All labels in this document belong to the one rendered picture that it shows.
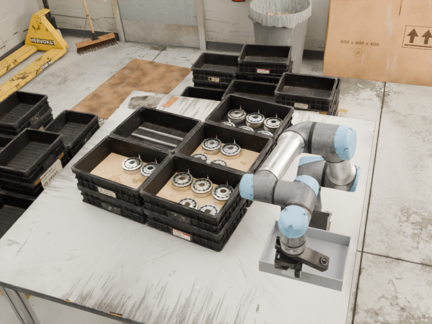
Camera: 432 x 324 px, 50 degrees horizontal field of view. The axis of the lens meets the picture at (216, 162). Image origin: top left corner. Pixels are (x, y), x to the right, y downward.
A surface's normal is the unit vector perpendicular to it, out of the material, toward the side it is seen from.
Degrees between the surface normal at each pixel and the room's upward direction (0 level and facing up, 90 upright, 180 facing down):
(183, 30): 90
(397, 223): 0
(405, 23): 80
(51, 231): 0
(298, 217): 14
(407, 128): 0
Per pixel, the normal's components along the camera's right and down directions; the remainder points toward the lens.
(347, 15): -0.33, 0.45
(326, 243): -0.05, -0.80
